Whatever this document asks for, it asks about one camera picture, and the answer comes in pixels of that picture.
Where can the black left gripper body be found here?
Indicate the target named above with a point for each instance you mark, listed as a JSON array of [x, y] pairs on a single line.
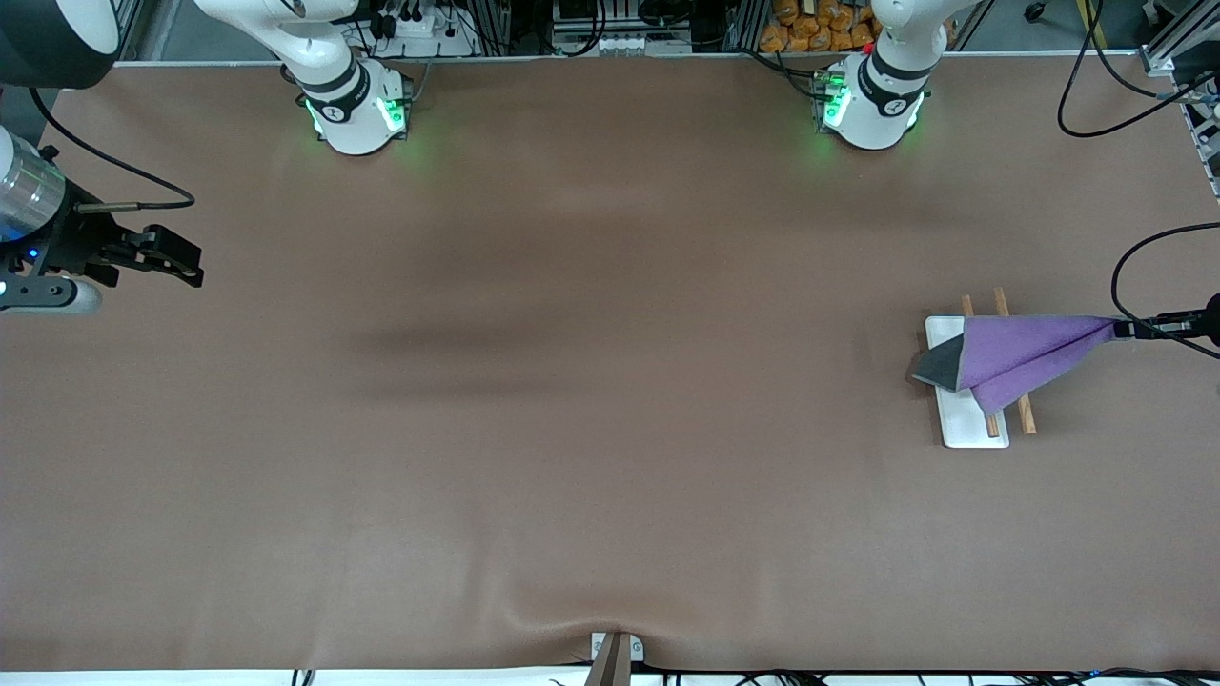
[[1213, 319]]

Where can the purple and grey towel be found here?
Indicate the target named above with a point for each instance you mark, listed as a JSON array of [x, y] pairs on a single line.
[[1010, 357]]

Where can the orange snack packages pile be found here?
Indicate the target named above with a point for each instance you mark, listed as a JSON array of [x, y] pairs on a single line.
[[820, 24]]

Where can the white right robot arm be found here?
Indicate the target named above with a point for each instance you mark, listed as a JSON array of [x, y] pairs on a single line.
[[343, 95]]

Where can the metal table clamp bracket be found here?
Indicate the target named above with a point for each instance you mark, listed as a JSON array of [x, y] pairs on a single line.
[[615, 657]]

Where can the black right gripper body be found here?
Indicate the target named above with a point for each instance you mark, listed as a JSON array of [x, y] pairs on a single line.
[[67, 242]]

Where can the brown table cover mat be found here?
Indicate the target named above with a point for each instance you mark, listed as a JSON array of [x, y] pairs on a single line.
[[572, 429]]

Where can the white towel rack base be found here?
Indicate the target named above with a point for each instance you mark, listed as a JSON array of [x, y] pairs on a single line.
[[963, 429]]

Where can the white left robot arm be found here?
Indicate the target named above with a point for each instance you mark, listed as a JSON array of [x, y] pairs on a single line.
[[882, 86]]

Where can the wooden chopsticks pair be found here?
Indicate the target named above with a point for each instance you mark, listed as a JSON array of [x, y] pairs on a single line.
[[1026, 419]]

